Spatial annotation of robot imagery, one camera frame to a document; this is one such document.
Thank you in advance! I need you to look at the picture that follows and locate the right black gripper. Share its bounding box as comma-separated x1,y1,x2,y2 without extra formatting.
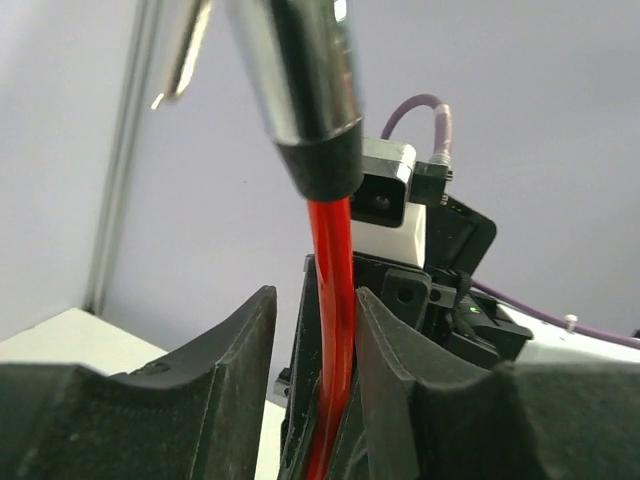
278,254,434,479

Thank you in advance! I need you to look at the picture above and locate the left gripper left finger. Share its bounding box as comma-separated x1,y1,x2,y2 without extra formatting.
1,286,277,479

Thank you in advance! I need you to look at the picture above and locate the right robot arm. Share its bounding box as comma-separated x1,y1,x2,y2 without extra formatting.
278,200,639,479

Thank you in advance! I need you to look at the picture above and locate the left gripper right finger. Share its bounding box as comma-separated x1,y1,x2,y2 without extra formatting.
356,288,639,479

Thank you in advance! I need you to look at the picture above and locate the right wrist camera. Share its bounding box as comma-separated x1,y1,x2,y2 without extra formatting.
351,138,453,268

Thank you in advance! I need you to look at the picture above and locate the red cable lock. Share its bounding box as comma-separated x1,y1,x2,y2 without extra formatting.
149,0,365,480

